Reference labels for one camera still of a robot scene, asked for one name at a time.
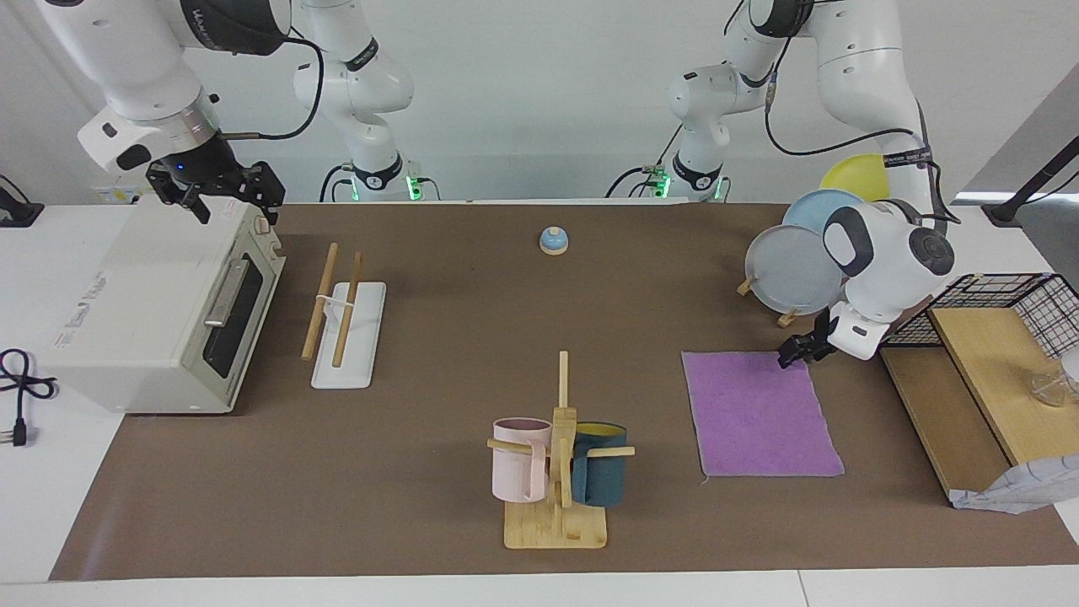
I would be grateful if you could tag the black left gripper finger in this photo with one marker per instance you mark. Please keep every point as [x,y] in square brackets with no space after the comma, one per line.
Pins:
[789,352]
[813,347]

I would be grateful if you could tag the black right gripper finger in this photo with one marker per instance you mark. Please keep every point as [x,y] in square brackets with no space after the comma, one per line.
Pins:
[271,192]
[199,207]

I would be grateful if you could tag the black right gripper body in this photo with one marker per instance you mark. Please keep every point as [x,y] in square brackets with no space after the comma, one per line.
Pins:
[206,169]

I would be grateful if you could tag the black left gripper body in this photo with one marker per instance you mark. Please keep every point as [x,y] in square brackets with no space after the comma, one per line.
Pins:
[824,329]

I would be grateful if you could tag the purple and grey towel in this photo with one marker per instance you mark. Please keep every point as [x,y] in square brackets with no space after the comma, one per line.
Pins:
[759,417]

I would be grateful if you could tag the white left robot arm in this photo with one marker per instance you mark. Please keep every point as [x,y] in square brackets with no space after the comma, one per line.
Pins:
[860,51]

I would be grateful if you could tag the white rack with wooden bars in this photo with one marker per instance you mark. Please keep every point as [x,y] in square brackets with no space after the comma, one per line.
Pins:
[341,371]

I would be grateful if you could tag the wooden plate stand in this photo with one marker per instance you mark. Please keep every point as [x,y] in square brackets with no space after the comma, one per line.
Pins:
[788,318]

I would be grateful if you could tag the grey plate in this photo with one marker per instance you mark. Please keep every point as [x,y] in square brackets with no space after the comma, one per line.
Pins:
[788,274]

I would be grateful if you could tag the white power strip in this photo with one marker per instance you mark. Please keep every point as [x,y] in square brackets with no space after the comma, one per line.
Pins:
[114,196]

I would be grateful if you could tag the beige toaster oven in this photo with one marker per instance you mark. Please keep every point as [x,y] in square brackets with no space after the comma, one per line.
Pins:
[143,295]

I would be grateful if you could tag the light blue plate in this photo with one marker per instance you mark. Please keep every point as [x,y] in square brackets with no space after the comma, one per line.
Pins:
[809,211]

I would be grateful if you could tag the yellow plate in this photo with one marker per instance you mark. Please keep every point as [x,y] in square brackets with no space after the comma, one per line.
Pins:
[856,175]

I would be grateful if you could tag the wooden shelf box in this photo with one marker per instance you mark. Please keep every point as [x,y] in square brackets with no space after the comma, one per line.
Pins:
[995,371]

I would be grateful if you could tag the black table clamp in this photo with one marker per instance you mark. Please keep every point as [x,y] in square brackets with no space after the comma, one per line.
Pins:
[17,212]

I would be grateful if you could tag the dark teal mug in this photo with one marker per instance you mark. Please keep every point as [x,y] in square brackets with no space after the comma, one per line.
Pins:
[603,476]

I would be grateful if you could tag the clear glass cup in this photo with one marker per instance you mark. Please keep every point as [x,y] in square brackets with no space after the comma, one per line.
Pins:
[1049,389]

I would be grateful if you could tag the small blue call bell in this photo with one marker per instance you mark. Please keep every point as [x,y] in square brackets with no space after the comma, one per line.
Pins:
[553,242]

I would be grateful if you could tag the wooden mug tree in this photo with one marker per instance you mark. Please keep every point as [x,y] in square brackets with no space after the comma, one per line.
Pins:
[556,527]

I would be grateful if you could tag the pink mug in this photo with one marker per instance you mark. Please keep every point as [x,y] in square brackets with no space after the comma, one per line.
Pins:
[516,468]

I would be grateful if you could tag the brown table mat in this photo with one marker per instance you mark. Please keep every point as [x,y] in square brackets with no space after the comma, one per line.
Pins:
[421,472]

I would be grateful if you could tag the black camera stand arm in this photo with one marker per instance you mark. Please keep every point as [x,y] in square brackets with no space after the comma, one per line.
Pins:
[1037,181]

